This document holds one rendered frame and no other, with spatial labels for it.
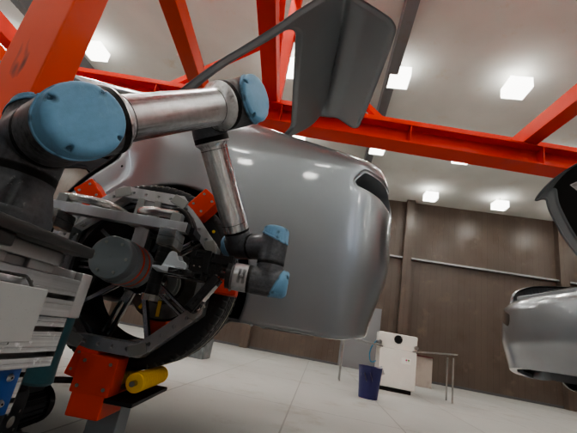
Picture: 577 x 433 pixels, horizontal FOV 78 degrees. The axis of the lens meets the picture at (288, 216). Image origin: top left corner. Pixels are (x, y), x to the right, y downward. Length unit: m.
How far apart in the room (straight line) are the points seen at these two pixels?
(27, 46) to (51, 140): 1.13
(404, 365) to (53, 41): 7.78
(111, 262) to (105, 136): 0.59
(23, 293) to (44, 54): 1.23
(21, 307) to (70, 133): 0.25
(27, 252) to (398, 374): 7.89
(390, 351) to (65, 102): 7.94
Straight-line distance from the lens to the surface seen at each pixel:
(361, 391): 6.34
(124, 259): 1.15
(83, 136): 0.63
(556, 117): 4.59
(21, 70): 1.68
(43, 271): 0.78
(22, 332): 0.59
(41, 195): 0.74
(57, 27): 1.75
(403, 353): 8.30
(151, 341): 1.25
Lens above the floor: 0.73
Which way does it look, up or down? 18 degrees up
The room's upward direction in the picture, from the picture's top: 10 degrees clockwise
